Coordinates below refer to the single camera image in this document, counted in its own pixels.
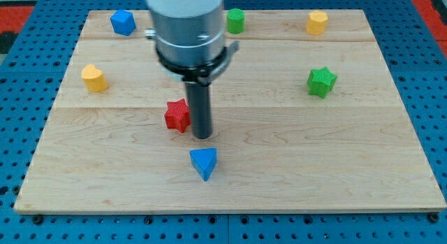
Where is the yellow hexagon block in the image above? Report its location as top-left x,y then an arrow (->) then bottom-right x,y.
306,10 -> 329,36

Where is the red star block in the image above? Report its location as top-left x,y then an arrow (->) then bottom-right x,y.
164,99 -> 191,133

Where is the blue cube block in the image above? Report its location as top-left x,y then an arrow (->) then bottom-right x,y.
110,10 -> 136,36

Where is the blue triangle block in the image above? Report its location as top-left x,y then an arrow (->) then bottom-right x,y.
189,148 -> 217,182

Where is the green star block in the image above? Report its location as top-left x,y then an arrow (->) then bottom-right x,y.
307,67 -> 338,99

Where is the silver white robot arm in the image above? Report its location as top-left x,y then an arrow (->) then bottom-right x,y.
146,0 -> 239,86

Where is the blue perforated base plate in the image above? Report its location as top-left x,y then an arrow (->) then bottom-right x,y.
1,0 -> 446,243

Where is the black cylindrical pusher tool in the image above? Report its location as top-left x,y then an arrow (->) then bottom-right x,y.
184,82 -> 212,139

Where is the green cylinder block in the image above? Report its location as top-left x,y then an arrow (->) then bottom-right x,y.
226,8 -> 245,34

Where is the wooden board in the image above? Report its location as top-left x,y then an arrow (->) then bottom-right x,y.
15,10 -> 446,215

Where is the yellow heart block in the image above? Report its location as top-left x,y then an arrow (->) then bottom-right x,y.
81,64 -> 108,92

